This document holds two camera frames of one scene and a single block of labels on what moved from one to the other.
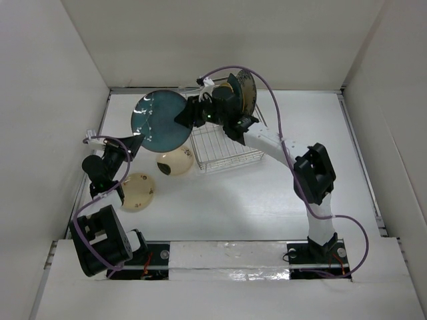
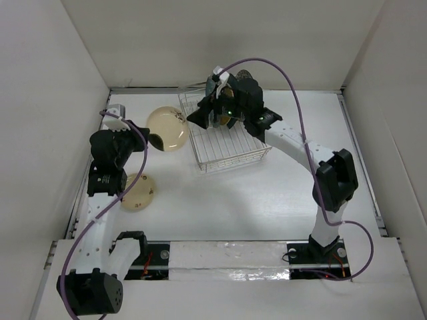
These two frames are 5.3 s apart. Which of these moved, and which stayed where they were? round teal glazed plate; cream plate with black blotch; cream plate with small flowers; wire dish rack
Moved: cream plate with black blotch; round teal glazed plate
Stayed: cream plate with small flowers; wire dish rack
